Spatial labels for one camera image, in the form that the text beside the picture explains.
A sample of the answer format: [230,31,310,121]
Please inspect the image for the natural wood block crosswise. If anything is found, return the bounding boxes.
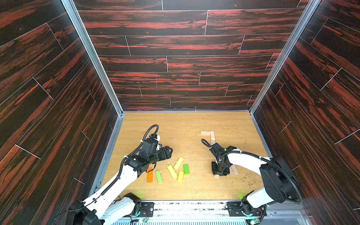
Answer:
[200,131,211,136]

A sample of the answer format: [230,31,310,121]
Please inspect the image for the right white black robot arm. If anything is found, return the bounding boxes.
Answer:
[201,139,303,220]

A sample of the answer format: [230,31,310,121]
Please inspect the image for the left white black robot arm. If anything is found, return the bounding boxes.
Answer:
[65,125,173,225]

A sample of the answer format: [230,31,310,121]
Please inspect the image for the lower orange block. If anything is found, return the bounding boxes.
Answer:
[146,168,153,183]

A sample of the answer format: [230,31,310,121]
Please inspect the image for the upper yellow block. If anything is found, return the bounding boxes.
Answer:
[173,157,184,170]

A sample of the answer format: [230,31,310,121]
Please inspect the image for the long light green block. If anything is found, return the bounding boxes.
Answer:
[155,171,163,184]

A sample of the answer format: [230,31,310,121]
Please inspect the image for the short green block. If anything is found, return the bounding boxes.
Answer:
[183,164,190,175]

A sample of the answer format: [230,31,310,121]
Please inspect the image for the left yellow block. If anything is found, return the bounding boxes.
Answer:
[167,165,178,180]

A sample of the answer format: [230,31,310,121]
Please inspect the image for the small yellow block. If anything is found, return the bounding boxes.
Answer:
[177,171,184,183]

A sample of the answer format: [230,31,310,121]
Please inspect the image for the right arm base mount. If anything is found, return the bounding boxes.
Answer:
[225,201,266,217]

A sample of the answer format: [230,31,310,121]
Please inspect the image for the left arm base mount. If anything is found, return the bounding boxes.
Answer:
[123,193,155,218]

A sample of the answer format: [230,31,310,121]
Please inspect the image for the aluminium front rail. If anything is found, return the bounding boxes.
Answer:
[113,200,314,225]

